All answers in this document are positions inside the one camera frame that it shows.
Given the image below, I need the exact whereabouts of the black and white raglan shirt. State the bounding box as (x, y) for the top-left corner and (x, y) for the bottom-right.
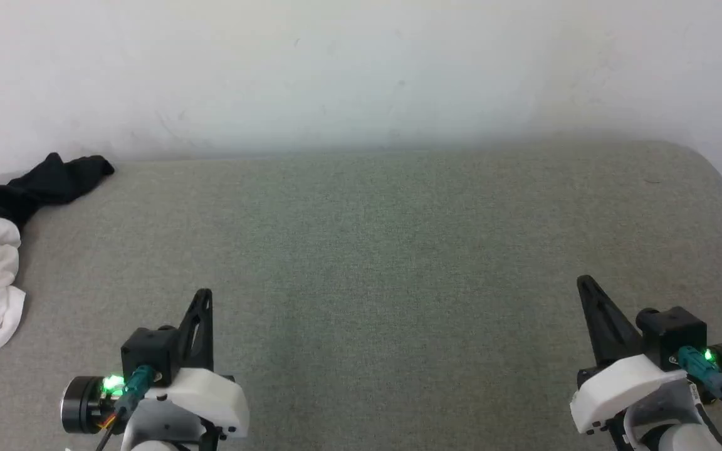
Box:
(0, 152), (115, 384)

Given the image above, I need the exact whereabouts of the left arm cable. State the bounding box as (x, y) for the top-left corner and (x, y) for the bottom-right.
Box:
(94, 365), (159, 451)

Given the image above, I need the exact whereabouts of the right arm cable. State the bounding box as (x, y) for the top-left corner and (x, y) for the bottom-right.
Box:
(676, 346), (722, 422)

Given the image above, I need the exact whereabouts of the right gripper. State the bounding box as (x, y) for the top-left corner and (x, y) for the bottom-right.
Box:
(570, 274), (722, 435)

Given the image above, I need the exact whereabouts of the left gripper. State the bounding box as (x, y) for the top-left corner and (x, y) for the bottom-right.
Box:
(60, 288), (250, 439)

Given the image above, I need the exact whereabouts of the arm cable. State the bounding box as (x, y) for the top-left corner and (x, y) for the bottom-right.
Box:
(676, 346), (722, 422)
(94, 365), (159, 451)

